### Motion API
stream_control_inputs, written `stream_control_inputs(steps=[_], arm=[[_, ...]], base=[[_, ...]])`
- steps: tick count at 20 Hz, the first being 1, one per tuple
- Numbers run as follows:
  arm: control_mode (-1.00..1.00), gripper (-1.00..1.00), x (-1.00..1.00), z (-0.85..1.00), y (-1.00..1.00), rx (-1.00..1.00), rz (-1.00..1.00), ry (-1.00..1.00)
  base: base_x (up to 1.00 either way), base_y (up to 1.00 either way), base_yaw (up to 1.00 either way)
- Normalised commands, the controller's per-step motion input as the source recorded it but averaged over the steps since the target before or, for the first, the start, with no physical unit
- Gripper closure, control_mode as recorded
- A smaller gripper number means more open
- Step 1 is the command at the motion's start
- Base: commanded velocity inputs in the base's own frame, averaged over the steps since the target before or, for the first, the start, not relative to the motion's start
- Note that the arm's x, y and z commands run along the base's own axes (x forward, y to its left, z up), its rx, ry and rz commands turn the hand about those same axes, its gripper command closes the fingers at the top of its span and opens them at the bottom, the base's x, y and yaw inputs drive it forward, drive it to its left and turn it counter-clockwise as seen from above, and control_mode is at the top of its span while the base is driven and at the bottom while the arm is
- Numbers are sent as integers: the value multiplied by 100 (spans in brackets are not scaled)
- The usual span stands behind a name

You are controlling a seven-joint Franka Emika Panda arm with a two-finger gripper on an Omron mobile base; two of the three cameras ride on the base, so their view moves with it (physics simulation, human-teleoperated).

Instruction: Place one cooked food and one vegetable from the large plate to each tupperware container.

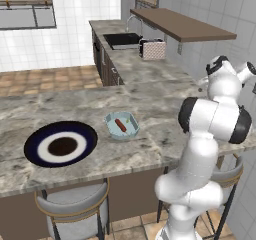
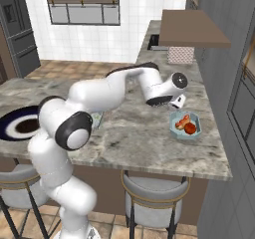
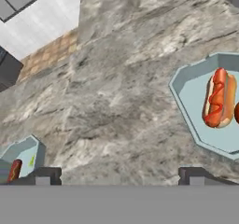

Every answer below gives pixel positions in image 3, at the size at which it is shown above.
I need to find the white cabinet run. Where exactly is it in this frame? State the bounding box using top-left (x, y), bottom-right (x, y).
top-left (0, 0), bottom-right (82, 62)

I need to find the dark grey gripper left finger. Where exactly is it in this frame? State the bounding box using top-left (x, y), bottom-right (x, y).
top-left (8, 167), bottom-right (63, 186)

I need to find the large pale blue plate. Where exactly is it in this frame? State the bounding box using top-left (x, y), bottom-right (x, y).
top-left (168, 51), bottom-right (239, 162)

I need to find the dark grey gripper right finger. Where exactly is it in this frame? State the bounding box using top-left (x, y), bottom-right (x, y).
top-left (177, 166), bottom-right (239, 186)

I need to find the dark grey appliance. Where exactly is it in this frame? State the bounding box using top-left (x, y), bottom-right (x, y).
top-left (0, 46), bottom-right (24, 93)

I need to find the pale blue tupperware container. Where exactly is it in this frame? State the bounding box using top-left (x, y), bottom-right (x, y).
top-left (0, 134), bottom-right (47, 185)

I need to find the small hot dog with ketchup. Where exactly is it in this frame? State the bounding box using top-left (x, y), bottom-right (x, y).
top-left (7, 159), bottom-right (23, 184)

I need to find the red round vegetable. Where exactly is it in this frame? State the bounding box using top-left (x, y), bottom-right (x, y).
top-left (233, 102), bottom-right (239, 125)

